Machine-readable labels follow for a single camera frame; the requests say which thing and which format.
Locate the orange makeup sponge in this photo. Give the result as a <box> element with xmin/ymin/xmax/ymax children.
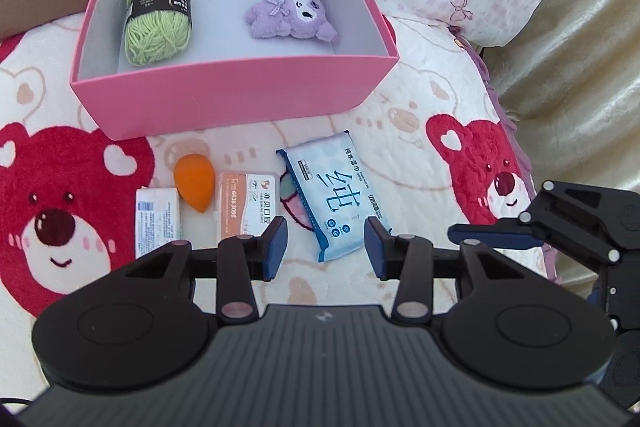
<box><xmin>173</xmin><ymin>154</ymin><xmax>216</xmax><ymax>213</ymax></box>

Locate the green yarn ball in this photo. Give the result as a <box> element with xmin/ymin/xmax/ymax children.
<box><xmin>123</xmin><ymin>0</ymin><xmax>194</xmax><ymax>68</ymax></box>

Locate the bear printed blanket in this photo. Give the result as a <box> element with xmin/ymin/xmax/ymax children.
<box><xmin>0</xmin><ymin>9</ymin><xmax>558</xmax><ymax>400</ymax></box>

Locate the pink cardboard box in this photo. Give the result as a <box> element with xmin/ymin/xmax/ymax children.
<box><xmin>69</xmin><ymin>0</ymin><xmax>399</xmax><ymax>141</ymax></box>

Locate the white paper packet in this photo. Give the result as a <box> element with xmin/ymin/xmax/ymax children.
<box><xmin>134</xmin><ymin>187</ymin><xmax>182</xmax><ymax>261</ymax></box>

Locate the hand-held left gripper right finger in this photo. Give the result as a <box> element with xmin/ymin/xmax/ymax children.
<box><xmin>364</xmin><ymin>216</ymin><xmax>526</xmax><ymax>325</ymax></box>

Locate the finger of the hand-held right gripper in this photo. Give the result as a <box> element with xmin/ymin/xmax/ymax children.
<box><xmin>446</xmin><ymin>180</ymin><xmax>640</xmax><ymax>264</ymax></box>

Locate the beige bed sheet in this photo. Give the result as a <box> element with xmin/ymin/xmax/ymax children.
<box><xmin>477</xmin><ymin>0</ymin><xmax>640</xmax><ymax>288</ymax></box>

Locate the blue wet wipes packet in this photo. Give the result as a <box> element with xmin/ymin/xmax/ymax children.
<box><xmin>276</xmin><ymin>130</ymin><xmax>394</xmax><ymax>263</ymax></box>

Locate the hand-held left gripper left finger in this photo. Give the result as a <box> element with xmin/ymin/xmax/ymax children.
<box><xmin>122</xmin><ymin>216</ymin><xmax>289</xmax><ymax>325</ymax></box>

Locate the purple plush toy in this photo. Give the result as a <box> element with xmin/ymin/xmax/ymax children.
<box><xmin>243</xmin><ymin>0</ymin><xmax>340</xmax><ymax>43</ymax></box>

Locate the orange label plastic packet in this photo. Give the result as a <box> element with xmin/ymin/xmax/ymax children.
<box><xmin>214</xmin><ymin>171</ymin><xmax>279</xmax><ymax>242</ymax></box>

